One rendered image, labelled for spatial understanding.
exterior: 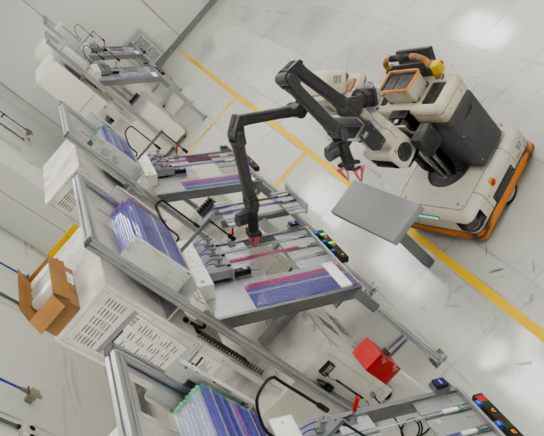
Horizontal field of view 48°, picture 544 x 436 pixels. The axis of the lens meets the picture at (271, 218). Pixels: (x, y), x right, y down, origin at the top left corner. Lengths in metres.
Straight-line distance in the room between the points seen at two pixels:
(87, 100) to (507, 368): 5.56
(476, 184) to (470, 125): 0.34
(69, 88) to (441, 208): 4.89
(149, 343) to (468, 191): 1.93
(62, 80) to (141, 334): 5.01
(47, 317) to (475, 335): 2.11
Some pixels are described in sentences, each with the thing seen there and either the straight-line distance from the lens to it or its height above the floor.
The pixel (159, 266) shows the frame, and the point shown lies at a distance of 2.68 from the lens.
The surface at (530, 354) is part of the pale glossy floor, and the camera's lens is 3.26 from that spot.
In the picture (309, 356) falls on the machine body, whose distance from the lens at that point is 3.13.
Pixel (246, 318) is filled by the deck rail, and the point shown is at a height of 1.09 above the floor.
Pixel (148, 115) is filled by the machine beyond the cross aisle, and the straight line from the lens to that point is 7.56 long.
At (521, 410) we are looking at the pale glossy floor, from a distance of 3.17.
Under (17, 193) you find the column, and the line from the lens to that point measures 5.97.
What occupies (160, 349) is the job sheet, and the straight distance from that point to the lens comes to 2.77.
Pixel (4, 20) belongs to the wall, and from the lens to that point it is 10.39.
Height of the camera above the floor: 2.69
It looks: 31 degrees down
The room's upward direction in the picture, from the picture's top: 51 degrees counter-clockwise
